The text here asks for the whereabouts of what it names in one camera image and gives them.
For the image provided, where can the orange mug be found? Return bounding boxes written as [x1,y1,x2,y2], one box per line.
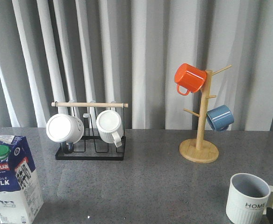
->
[174,63,207,96]

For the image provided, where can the white ribbed mug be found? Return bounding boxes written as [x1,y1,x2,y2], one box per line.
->
[96,110,124,147]

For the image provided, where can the blue mug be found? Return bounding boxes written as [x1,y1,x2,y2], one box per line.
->
[207,105,234,132]

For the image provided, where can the black wire mug rack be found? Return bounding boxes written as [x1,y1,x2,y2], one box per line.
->
[51,101,129,161]

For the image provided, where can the Pascual whole milk carton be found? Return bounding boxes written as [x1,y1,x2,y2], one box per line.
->
[0,135,43,224]

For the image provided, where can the grey white curtain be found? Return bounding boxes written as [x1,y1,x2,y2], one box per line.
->
[0,0,273,131]

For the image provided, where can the cream HOME mug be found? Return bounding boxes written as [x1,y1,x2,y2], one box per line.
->
[226,173,273,224]

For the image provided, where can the wooden mug tree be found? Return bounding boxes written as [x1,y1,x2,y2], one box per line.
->
[179,65,231,163]

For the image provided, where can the white round mug dark handle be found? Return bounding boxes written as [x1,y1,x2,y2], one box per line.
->
[46,114,85,154]

